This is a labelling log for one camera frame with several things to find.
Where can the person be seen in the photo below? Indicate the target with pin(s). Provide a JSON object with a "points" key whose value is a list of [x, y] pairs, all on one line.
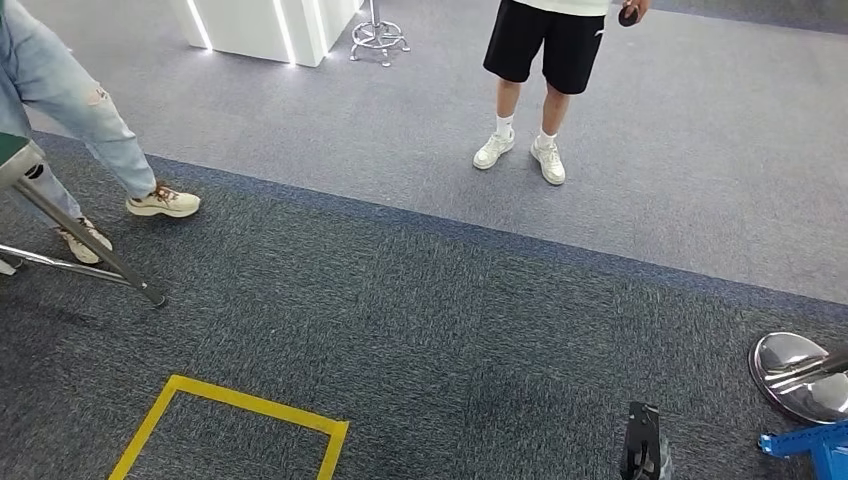
{"points": [[53, 79], [543, 46]]}

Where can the chrome stanchion post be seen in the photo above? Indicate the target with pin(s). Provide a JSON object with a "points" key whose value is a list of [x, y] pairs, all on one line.
{"points": [[795, 378]]}

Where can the chrome stool base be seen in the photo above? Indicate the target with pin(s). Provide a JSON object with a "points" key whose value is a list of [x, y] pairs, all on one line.
{"points": [[379, 36]]}

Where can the white lit counter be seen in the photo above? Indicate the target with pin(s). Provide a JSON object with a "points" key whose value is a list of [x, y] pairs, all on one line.
{"points": [[252, 26]]}

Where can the person's left hand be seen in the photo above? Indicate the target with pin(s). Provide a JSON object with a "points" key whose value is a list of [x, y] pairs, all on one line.
{"points": [[644, 8]]}

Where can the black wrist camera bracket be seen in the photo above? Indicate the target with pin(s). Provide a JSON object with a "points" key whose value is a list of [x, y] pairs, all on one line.
{"points": [[641, 437]]}

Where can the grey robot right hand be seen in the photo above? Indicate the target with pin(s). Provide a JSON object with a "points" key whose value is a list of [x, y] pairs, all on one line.
{"points": [[666, 460]]}

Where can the small black round object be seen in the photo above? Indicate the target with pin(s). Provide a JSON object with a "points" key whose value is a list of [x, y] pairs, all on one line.
{"points": [[628, 16]]}

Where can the stainless steel workbench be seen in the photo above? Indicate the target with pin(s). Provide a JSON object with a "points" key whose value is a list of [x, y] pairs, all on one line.
{"points": [[79, 232]]}

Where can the blue metal shelf rack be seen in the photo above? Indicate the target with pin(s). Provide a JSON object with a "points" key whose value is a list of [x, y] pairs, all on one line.
{"points": [[815, 444]]}

